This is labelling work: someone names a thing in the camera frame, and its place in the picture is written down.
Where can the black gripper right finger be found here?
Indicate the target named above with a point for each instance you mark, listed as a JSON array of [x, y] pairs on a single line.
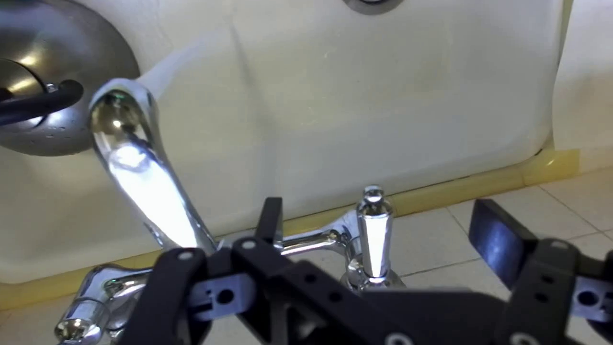
[[505, 232]]

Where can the metal sink drain strainer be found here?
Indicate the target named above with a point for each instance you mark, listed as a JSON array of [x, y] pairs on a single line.
[[374, 4]]

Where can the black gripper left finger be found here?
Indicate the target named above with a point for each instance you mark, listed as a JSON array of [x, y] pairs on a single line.
[[271, 221]]

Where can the white ceramic kitchen sink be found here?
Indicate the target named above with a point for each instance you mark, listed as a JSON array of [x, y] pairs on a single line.
[[384, 96]]

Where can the chrome faucet body with spout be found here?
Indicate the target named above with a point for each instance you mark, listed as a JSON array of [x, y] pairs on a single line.
[[146, 184]]

